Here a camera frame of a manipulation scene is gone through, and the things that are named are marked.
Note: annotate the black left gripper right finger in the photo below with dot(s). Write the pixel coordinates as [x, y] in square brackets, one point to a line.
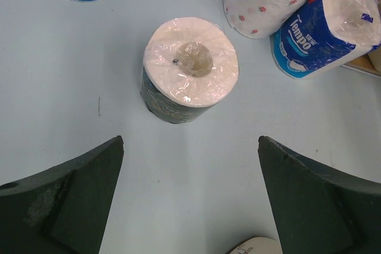
[317, 208]

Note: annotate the blue Tempo wrapped paper roll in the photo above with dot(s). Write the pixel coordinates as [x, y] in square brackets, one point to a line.
[324, 34]

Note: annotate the dark green paper roll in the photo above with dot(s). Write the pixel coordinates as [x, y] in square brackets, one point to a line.
[189, 65]

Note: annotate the brown paper roll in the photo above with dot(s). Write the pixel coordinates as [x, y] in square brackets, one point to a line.
[257, 245]

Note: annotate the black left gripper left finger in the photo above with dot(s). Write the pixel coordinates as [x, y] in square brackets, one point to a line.
[63, 209]

